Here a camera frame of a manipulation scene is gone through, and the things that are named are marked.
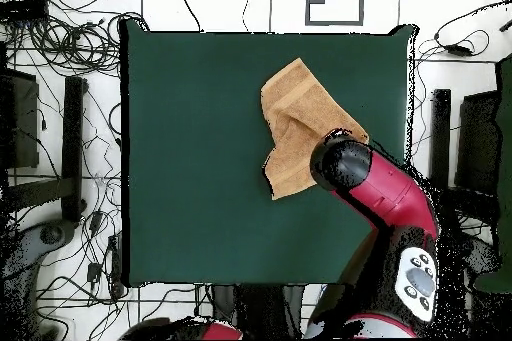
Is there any tan terry towel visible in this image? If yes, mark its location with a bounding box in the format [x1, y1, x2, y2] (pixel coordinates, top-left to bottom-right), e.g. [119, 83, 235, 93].
[260, 57, 370, 201]

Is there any dark green table cloth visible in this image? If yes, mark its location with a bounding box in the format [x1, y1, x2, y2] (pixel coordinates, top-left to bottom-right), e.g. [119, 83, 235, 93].
[120, 19, 418, 289]

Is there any long black power strip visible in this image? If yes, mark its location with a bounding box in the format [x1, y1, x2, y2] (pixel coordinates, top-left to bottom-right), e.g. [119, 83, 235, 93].
[107, 233, 126, 300]

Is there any black power adapter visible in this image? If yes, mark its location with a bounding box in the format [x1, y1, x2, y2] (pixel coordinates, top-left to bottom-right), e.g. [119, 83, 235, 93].
[443, 43, 474, 58]

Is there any grey office chair base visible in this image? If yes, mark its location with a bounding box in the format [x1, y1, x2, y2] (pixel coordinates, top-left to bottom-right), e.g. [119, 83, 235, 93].
[459, 232, 501, 278]
[0, 218, 79, 341]

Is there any dark green hanging cloth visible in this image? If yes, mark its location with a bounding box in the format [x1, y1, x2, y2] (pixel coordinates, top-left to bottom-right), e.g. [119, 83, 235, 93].
[473, 52, 512, 294]

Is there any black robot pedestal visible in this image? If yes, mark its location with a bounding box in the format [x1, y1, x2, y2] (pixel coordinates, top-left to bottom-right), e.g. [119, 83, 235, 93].
[209, 282, 307, 341]

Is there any thin black floor cable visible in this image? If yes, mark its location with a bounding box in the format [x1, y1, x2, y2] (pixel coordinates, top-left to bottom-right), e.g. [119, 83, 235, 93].
[241, 0, 268, 34]
[174, 0, 204, 34]

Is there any black metal stand frame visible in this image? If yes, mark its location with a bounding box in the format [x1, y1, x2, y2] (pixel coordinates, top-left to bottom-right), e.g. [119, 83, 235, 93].
[0, 68, 88, 224]
[426, 88, 502, 231]

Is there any grey square floor frame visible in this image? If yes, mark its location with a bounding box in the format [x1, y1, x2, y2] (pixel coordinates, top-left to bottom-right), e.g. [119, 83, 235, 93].
[304, 0, 366, 27]

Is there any black tangled cable bundle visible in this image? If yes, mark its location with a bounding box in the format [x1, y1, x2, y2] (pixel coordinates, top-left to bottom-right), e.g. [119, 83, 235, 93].
[7, 11, 150, 78]

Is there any black switch box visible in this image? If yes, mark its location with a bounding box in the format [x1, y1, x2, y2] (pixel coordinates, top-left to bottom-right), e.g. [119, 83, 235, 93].
[0, 0, 50, 23]

